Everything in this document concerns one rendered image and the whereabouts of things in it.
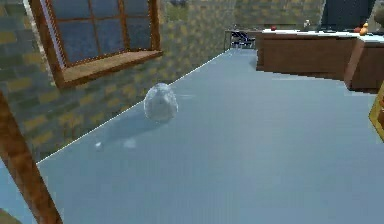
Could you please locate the brown wooden kitchen counter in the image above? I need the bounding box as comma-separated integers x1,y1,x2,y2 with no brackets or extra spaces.
255,28,360,81

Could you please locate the pale grey round bin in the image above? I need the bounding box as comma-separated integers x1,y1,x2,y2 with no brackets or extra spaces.
143,82,179,122

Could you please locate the dark blue chair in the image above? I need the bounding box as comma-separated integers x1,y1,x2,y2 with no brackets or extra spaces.
230,30,256,50

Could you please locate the wooden framed window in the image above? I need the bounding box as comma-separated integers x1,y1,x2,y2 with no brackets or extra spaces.
27,0,164,90

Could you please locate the brown wooden counter cabinet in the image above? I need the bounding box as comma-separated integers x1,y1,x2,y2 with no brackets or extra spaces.
343,34,384,94

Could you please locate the dark window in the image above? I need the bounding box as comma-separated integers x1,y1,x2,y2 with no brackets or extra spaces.
320,0,377,32

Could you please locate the yellow wooden furniture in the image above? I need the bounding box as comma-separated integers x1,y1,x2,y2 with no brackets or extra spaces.
368,81,384,143

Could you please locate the brown wooden door frame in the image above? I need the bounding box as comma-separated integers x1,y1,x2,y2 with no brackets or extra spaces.
0,90,64,224

